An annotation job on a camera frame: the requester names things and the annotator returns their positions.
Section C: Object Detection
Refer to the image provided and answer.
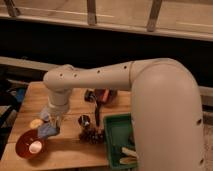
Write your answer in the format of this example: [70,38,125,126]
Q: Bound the orange carrot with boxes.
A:
[102,89,109,102]

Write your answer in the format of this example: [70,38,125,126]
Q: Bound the red bowl front left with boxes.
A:
[15,129,45,159]

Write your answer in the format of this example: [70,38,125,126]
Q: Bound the small dark toy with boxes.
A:
[84,90,96,102]

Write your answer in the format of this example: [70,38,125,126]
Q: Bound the blue sponge cloth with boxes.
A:
[38,122,60,139]

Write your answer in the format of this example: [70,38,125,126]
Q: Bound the bunch of dark grapes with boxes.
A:
[79,127,105,144]

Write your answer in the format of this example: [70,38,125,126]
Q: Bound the dark red pot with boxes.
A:
[94,89,117,106]

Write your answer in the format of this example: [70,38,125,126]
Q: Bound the yellow lemon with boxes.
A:
[29,119,44,129]

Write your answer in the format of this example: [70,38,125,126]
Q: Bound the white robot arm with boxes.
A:
[43,58,205,171]

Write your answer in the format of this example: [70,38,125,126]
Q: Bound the small metal cup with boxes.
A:
[78,115,90,127]

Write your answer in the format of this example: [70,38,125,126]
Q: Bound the white egg in bowl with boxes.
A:
[29,141,42,154]

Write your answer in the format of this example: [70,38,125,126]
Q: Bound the green plastic tray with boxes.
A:
[103,113,137,170]

